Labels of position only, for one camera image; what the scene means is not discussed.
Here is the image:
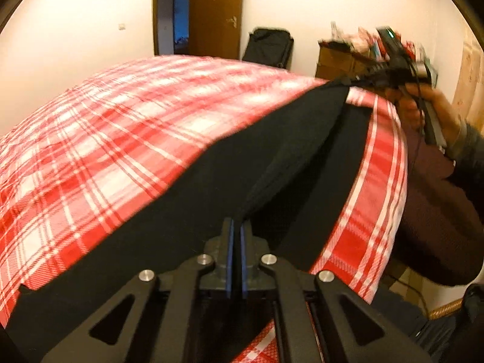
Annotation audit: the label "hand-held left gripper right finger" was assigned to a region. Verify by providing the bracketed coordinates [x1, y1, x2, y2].
[240, 221, 434, 363]

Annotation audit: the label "person's right forearm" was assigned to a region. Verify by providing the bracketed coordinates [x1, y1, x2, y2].
[445, 120, 484, 212]

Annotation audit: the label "beige patterned panel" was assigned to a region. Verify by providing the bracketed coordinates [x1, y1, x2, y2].
[451, 40, 484, 139]

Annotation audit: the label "red plaid bed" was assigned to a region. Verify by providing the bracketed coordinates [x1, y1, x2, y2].
[0, 55, 410, 363]

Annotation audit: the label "person's dark maroon clothing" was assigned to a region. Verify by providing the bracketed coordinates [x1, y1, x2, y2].
[391, 126, 484, 289]

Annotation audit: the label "person's right hand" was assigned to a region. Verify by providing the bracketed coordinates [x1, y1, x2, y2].
[386, 84, 464, 151]

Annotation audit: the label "wicker basket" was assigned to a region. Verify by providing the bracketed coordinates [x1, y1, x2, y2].
[425, 298, 465, 320]

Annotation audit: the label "cardboard box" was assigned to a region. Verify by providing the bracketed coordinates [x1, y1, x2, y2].
[315, 41, 377, 81]

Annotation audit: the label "brown door frame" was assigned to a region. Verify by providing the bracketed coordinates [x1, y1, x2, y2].
[152, 0, 191, 57]

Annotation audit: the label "black pants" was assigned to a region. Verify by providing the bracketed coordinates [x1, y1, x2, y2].
[5, 77, 379, 335]

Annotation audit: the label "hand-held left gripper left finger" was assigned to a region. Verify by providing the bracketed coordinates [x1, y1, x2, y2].
[40, 217, 233, 363]

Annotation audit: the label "brown wooden door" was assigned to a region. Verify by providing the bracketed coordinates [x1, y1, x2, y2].
[188, 0, 243, 61]

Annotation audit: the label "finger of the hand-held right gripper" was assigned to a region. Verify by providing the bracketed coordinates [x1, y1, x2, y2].
[340, 64, 394, 87]

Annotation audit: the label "black suitcase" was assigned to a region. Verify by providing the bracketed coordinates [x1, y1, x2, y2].
[241, 27, 295, 72]

